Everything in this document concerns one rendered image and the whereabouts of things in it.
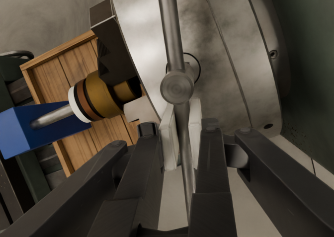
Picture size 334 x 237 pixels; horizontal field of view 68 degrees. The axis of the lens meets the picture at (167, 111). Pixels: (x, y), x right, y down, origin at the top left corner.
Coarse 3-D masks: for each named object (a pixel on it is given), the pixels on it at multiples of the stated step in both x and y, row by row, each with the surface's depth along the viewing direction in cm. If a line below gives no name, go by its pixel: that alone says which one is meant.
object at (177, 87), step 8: (168, 72) 17; (176, 72) 16; (184, 72) 16; (192, 72) 19; (168, 80) 16; (176, 80) 16; (184, 80) 16; (192, 80) 16; (160, 88) 16; (168, 88) 16; (176, 88) 16; (184, 88) 16; (192, 88) 16; (168, 96) 16; (176, 96) 16; (184, 96) 16; (176, 104) 16
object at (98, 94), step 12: (96, 72) 40; (84, 84) 40; (96, 84) 38; (120, 84) 38; (132, 84) 44; (84, 96) 39; (96, 96) 38; (108, 96) 37; (120, 96) 39; (132, 96) 39; (84, 108) 39; (96, 108) 39; (108, 108) 39; (120, 108) 39; (96, 120) 42
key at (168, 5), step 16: (160, 0) 16; (176, 0) 16; (176, 16) 16; (176, 32) 16; (176, 48) 17; (176, 64) 17; (176, 112) 18; (192, 160) 19; (192, 176) 19; (192, 192) 19
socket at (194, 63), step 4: (184, 56) 24; (188, 56) 24; (192, 56) 24; (184, 60) 24; (188, 60) 24; (192, 60) 24; (196, 60) 24; (192, 64) 24; (196, 64) 24; (192, 68) 24; (196, 68) 24; (196, 72) 24; (196, 76) 24
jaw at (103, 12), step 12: (108, 0) 30; (96, 12) 29; (108, 12) 29; (96, 24) 28; (108, 24) 29; (108, 36) 30; (120, 36) 30; (108, 48) 32; (120, 48) 32; (108, 60) 33; (120, 60) 34; (108, 72) 35; (120, 72) 36; (132, 72) 36; (108, 84) 38
